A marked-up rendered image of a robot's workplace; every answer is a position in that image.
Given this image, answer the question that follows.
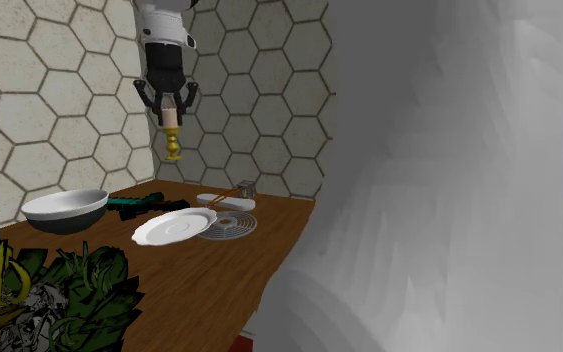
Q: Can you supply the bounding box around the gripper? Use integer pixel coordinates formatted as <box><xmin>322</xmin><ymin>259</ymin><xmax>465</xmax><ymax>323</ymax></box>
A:
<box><xmin>133</xmin><ymin>42</ymin><xmax>200</xmax><ymax>128</ymax></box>

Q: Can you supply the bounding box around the candle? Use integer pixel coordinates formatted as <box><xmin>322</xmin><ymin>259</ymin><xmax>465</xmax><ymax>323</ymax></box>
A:
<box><xmin>160</xmin><ymin>94</ymin><xmax>185</xmax><ymax>163</ymax></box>

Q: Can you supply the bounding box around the green and black tool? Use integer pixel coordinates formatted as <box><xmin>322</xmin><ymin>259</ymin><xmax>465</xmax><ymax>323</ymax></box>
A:
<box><xmin>106</xmin><ymin>191</ymin><xmax>192</xmax><ymax>222</ymax></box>

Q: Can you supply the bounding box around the white flat oblong case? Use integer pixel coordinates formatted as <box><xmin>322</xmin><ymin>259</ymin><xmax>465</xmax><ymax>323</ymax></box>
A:
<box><xmin>195</xmin><ymin>192</ymin><xmax>257</xmax><ymax>213</ymax></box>

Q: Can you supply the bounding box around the white plate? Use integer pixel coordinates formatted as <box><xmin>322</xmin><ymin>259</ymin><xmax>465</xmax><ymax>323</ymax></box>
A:
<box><xmin>131</xmin><ymin>206</ymin><xmax>219</xmax><ymax>247</ymax></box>

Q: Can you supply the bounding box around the white round grille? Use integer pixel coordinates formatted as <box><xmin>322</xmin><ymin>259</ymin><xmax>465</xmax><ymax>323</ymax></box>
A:
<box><xmin>196</xmin><ymin>210</ymin><xmax>259</xmax><ymax>242</ymax></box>

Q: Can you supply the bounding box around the white bowl with dark outside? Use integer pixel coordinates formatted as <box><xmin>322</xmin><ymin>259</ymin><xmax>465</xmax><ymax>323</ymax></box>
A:
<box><xmin>20</xmin><ymin>188</ymin><xmax>110</xmax><ymax>236</ymax></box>

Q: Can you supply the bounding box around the green leafy plant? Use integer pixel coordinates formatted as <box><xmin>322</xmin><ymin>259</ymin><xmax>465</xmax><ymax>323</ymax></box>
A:
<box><xmin>0</xmin><ymin>176</ymin><xmax>146</xmax><ymax>352</ymax></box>

